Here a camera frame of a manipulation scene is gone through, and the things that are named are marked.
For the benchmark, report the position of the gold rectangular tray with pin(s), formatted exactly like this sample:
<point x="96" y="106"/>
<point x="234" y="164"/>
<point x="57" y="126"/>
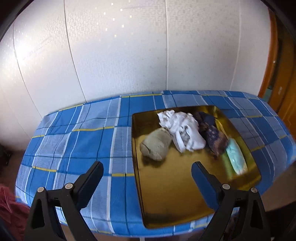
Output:
<point x="168" y="195"/>

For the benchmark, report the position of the white cloth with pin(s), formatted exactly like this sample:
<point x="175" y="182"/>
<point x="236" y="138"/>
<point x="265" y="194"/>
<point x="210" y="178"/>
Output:
<point x="184" y="130"/>

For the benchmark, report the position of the wooden door frame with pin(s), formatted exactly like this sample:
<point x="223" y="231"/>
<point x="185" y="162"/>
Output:
<point x="278" y="86"/>

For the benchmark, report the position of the navy gold lace cloth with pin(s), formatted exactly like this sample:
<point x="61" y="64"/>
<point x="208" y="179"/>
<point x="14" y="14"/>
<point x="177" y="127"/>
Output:
<point x="215" y="139"/>

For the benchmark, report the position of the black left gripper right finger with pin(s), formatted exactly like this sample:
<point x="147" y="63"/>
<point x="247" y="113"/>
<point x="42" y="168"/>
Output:
<point x="239" y="215"/>

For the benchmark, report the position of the red pleated cushion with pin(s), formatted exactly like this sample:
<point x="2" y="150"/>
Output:
<point x="13" y="213"/>

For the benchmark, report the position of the blue plaid tablecloth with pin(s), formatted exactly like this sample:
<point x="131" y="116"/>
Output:
<point x="67" y="142"/>

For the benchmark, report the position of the teal cloth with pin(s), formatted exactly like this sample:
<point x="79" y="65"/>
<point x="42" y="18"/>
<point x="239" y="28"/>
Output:
<point x="236" y="157"/>

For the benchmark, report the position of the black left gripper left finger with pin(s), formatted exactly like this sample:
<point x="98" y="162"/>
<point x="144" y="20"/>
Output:
<point x="43" y="222"/>

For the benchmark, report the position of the grey green cloth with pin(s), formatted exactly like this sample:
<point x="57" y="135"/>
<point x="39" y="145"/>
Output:
<point x="156" y="144"/>

